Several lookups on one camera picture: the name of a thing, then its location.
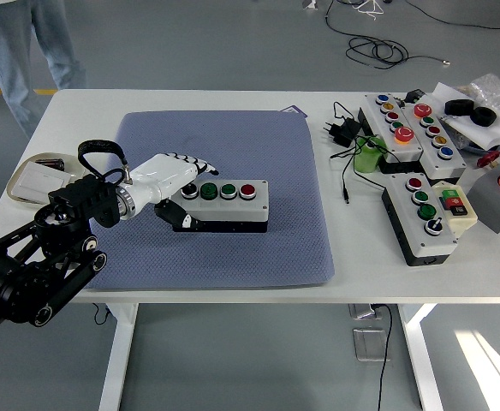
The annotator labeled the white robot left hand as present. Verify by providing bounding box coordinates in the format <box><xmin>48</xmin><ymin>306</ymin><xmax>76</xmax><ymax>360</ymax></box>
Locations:
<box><xmin>123</xmin><ymin>152</ymin><xmax>220</xmax><ymax>232</ymax></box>

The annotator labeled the four-button control box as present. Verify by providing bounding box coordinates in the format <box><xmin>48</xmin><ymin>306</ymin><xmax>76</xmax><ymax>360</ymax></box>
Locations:
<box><xmin>170</xmin><ymin>178</ymin><xmax>271</xmax><ymax>235</ymax></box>
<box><xmin>380</xmin><ymin>172</ymin><xmax>459</xmax><ymax>267</ymax></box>

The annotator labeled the five-button box, mushroom at end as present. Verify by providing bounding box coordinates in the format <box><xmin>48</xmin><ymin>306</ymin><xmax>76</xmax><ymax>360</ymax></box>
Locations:
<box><xmin>356</xmin><ymin>92</ymin><xmax>426</xmax><ymax>175</ymax></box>

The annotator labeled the five-button box, mushroom at head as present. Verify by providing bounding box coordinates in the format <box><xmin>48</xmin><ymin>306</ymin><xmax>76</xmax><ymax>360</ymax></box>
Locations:
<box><xmin>399</xmin><ymin>101</ymin><xmax>468</xmax><ymax>181</ymax></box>

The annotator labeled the cream oval tray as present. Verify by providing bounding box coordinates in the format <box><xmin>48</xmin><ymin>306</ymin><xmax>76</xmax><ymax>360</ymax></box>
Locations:
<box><xmin>6</xmin><ymin>152</ymin><xmax>86</xmax><ymax>206</ymax></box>

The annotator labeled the small dark metal part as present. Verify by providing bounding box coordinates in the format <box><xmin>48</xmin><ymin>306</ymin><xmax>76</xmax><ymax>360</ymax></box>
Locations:
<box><xmin>34</xmin><ymin>158</ymin><xmax>66</xmax><ymax>171</ymax></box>

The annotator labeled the blue-grey textured mat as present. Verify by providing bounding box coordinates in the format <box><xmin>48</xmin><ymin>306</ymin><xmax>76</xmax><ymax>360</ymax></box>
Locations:
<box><xmin>85</xmin><ymin>110</ymin><xmax>336</xmax><ymax>292</ymax></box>

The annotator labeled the purple card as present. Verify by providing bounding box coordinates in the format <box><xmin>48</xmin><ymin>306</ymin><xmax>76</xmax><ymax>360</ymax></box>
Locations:
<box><xmin>280</xmin><ymin>104</ymin><xmax>310</xmax><ymax>119</ymax></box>

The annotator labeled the person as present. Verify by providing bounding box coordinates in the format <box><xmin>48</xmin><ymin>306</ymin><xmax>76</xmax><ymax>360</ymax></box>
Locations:
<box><xmin>0</xmin><ymin>0</ymin><xmax>87</xmax><ymax>138</ymax></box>

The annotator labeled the white table leg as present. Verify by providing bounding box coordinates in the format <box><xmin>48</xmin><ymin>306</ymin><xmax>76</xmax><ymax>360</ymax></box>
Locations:
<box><xmin>397</xmin><ymin>302</ymin><xmax>443</xmax><ymax>411</ymax></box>
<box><xmin>98</xmin><ymin>302</ymin><xmax>140</xmax><ymax>411</ymax></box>

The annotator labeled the metal floor socket box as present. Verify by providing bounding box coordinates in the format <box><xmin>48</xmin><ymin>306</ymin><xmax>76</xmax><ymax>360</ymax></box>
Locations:
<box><xmin>352</xmin><ymin>327</ymin><xmax>391</xmax><ymax>363</ymax></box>

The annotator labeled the red knob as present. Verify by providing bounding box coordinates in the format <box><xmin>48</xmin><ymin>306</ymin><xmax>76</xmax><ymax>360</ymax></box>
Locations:
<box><xmin>477</xmin><ymin>150</ymin><xmax>500</xmax><ymax>169</ymax></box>

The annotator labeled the grey block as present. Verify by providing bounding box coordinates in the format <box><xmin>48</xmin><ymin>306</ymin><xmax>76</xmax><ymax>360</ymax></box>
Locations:
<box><xmin>465</xmin><ymin>160</ymin><xmax>500</xmax><ymax>235</ymax></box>

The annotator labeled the clear bubble wrap bag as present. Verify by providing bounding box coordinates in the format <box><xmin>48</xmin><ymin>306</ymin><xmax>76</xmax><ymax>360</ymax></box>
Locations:
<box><xmin>457</xmin><ymin>73</ymin><xmax>500</xmax><ymax>119</ymax></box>

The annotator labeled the white wall switch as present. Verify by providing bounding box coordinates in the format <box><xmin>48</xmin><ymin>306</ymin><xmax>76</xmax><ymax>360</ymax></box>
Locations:
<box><xmin>10</xmin><ymin>162</ymin><xmax>74</xmax><ymax>202</ymax></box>

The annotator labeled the short black hanging cable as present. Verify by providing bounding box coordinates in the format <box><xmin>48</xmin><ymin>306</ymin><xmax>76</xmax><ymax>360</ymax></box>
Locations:
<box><xmin>92</xmin><ymin>302</ymin><xmax>112</xmax><ymax>325</ymax></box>

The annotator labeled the black power adapter with cord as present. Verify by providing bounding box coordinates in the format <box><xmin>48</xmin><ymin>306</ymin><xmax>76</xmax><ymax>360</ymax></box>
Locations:
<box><xmin>321</xmin><ymin>101</ymin><xmax>388</xmax><ymax>205</ymax></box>

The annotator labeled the socket bracket under table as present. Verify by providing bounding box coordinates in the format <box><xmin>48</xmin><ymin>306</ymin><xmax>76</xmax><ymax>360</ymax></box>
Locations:
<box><xmin>348</xmin><ymin>302</ymin><xmax>388</xmax><ymax>320</ymax></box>

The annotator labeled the coiled black floor cable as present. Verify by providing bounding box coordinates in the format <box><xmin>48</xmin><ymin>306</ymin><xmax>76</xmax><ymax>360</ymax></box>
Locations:
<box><xmin>324</xmin><ymin>0</ymin><xmax>451</xmax><ymax>69</ymax></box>

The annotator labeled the white floor cable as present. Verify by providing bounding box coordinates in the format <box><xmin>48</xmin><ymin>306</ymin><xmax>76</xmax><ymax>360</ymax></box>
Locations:
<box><xmin>351</xmin><ymin>0</ymin><xmax>386</xmax><ymax>21</ymax></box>

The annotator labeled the black cable under table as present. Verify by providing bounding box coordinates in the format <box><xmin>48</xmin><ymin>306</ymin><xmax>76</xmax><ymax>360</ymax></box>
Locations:
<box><xmin>376</xmin><ymin>303</ymin><xmax>395</xmax><ymax>411</ymax></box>

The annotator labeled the black foam ring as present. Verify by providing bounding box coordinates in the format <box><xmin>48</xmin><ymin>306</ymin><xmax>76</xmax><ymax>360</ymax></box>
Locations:
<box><xmin>443</xmin><ymin>98</ymin><xmax>476</xmax><ymax>116</ymax></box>
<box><xmin>471</xmin><ymin>106</ymin><xmax>497</xmax><ymax>128</ymax></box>

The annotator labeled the cream switch with green red keys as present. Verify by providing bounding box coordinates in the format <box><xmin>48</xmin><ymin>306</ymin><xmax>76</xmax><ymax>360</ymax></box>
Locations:
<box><xmin>430</xmin><ymin>180</ymin><xmax>478</xmax><ymax>239</ymax></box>

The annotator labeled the blue ring plate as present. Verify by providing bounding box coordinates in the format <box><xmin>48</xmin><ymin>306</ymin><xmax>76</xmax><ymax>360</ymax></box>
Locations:
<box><xmin>461</xmin><ymin>130</ymin><xmax>500</xmax><ymax>155</ymax></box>

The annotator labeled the long black floor cable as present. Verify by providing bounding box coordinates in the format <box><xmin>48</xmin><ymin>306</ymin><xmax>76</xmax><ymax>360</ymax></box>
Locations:
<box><xmin>403</xmin><ymin>0</ymin><xmax>500</xmax><ymax>30</ymax></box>

